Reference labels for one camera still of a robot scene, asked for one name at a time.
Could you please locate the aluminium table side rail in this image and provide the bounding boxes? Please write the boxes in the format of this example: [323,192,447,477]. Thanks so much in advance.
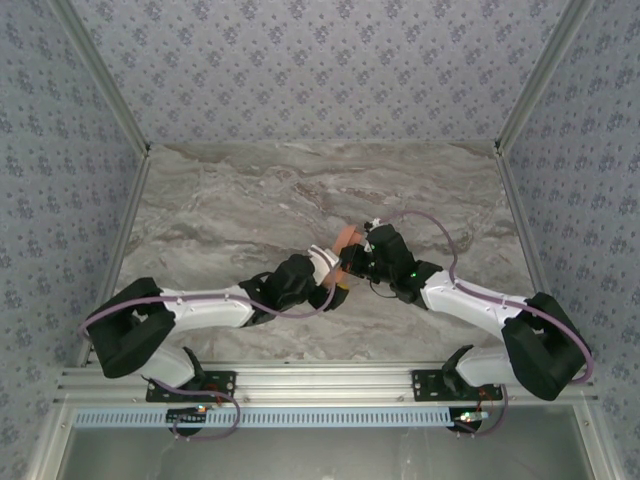
[496,143,551,301]
[74,143,154,369]

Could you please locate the aluminium lower frame leg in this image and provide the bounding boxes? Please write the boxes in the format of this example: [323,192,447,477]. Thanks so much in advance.
[574,402,624,480]
[27,404,76,480]

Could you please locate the light blue slotted cable duct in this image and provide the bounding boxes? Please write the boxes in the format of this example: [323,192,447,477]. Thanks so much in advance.
[73,404,464,430]

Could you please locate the orange paper box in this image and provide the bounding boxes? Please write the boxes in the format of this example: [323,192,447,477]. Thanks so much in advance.
[319,224,365,290]

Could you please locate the aluminium corner post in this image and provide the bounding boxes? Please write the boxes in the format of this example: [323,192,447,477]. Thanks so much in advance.
[493,0,599,151]
[48,0,152,157]

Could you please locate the grey metal panel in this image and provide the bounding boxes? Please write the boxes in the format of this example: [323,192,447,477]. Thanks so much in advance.
[64,427,599,480]

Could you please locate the aluminium slotted base rail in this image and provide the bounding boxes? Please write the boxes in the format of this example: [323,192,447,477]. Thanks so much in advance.
[54,359,599,407]

